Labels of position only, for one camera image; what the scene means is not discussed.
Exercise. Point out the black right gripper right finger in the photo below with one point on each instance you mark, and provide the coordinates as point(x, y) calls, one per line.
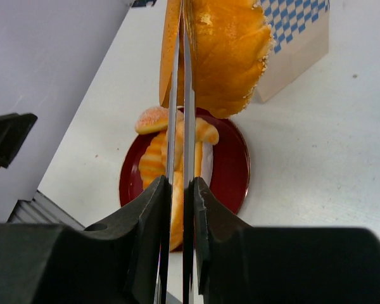
point(239, 263)

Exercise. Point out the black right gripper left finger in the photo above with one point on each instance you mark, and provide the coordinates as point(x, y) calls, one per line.
point(122, 258)

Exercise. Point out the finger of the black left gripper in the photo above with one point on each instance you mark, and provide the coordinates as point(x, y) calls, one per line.
point(14, 128)

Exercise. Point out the round orange bun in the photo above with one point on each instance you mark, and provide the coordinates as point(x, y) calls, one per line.
point(230, 43)

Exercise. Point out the white topped oval bread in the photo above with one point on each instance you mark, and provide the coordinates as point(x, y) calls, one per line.
point(203, 167)

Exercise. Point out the striped croissant bread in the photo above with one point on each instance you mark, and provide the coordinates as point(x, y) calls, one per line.
point(150, 164)

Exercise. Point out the curved croissant bread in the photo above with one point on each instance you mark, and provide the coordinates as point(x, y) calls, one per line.
point(204, 132)

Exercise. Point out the pink sugared bread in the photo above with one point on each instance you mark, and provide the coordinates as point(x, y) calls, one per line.
point(152, 120)

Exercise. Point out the checkered paper bag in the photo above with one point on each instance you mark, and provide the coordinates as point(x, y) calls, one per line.
point(301, 38)

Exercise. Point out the red round plate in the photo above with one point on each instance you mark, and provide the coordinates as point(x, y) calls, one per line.
point(231, 165)

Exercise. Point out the aluminium frame rail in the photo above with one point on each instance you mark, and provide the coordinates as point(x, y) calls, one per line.
point(41, 210)

